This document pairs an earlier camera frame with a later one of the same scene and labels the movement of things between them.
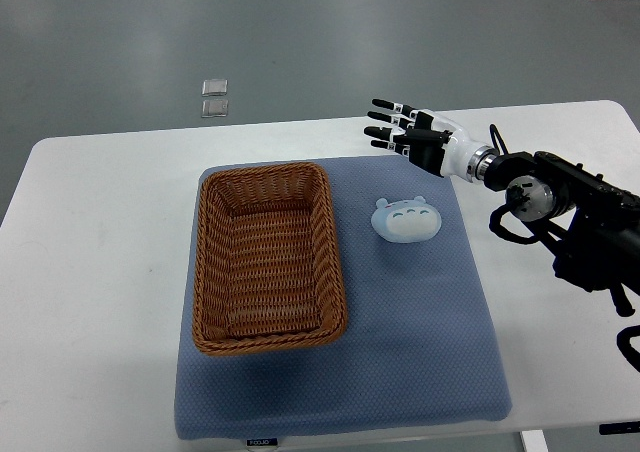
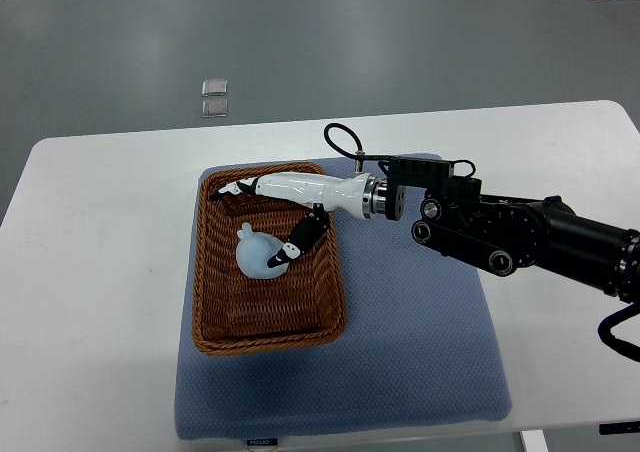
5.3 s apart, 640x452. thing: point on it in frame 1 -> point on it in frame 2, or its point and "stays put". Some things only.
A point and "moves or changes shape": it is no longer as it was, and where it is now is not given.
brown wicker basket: x=269 y=272 stays put
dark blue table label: x=619 y=428 stays put
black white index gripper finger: x=402 y=109 -> x=247 y=186
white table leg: x=534 y=440 stays put
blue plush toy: x=406 y=221 moves or changes shape
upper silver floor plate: x=214 y=87 stays put
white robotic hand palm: x=457 y=151 -> x=345 y=196
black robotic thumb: x=427 y=136 -> x=305 y=237
